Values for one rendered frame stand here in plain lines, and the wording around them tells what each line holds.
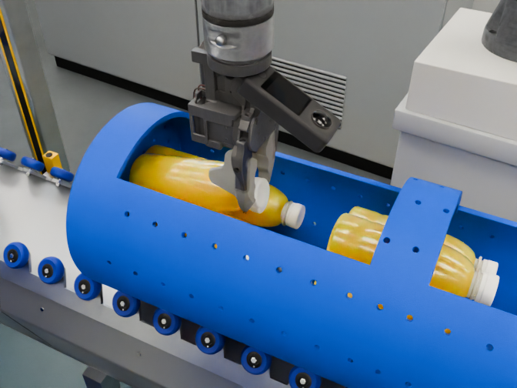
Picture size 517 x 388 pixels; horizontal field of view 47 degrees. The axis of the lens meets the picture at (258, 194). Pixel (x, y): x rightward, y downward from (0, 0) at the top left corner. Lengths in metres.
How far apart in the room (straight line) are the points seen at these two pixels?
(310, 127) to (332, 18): 1.79
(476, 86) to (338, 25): 1.49
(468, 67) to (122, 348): 0.70
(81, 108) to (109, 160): 2.47
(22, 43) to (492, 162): 1.01
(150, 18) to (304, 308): 2.39
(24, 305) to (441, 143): 0.77
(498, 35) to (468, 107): 0.12
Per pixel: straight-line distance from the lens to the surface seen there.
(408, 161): 1.08
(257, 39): 0.62
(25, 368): 2.14
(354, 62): 2.45
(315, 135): 0.64
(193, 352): 0.92
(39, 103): 1.52
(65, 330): 1.08
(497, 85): 0.96
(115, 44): 3.20
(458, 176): 1.07
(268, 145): 0.74
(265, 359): 0.85
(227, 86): 0.67
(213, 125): 0.69
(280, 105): 0.64
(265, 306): 0.70
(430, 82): 0.99
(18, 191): 1.26
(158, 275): 0.77
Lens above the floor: 1.69
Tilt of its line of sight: 41 degrees down
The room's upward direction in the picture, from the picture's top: straight up
